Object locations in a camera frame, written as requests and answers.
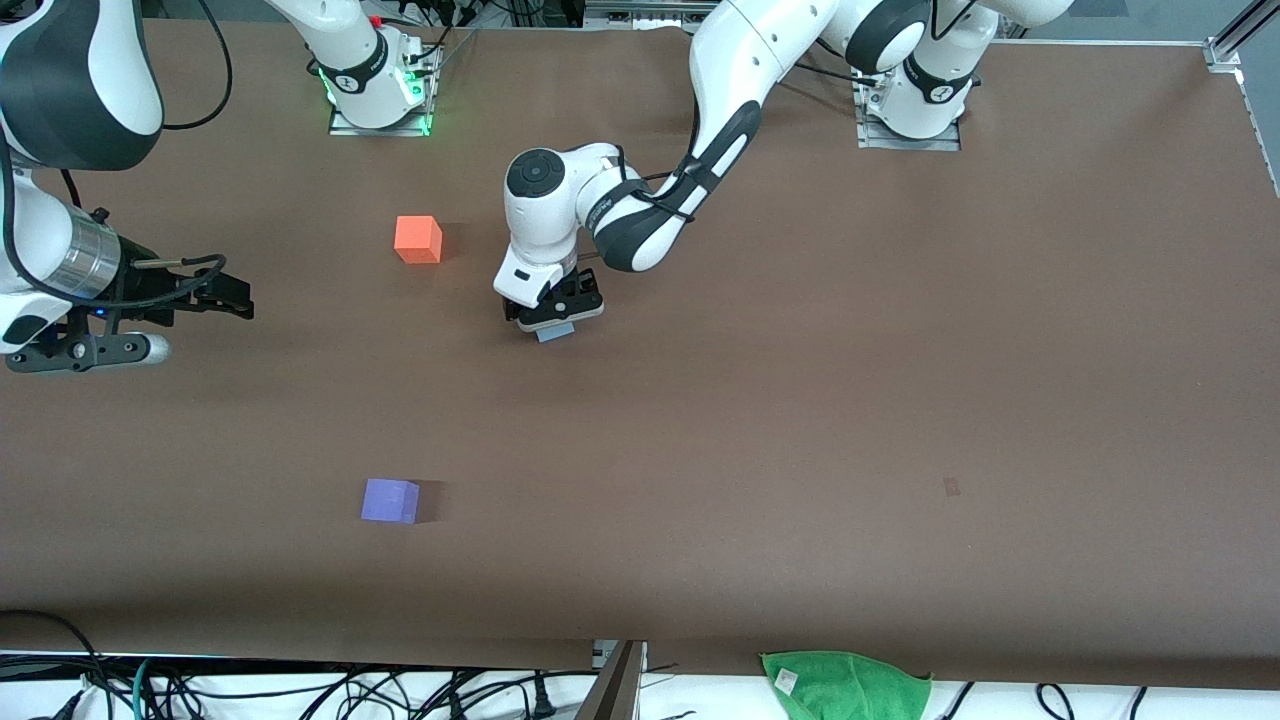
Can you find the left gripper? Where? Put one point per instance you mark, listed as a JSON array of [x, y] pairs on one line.
[[572, 297]]

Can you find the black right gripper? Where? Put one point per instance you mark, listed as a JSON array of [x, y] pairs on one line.
[[150, 287]]

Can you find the light blue foam block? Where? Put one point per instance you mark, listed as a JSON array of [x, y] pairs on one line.
[[555, 334]]

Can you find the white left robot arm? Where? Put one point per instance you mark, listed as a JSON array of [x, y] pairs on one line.
[[760, 50]]

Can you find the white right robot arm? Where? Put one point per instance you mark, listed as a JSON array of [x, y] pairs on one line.
[[60, 80]]

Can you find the orange foam block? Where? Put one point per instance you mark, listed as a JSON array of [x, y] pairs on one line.
[[416, 240]]

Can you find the purple foam block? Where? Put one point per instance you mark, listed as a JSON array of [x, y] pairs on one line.
[[388, 501]]

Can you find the green cloth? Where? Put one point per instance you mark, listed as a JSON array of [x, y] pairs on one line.
[[845, 688]]

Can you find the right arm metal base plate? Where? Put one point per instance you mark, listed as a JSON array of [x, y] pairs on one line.
[[345, 125]]

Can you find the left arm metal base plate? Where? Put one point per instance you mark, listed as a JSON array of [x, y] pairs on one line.
[[870, 135]]

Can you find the dark metal post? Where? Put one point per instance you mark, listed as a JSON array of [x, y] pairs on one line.
[[612, 690]]

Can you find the aluminium frame profile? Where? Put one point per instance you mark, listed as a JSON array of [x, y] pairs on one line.
[[1228, 45]]

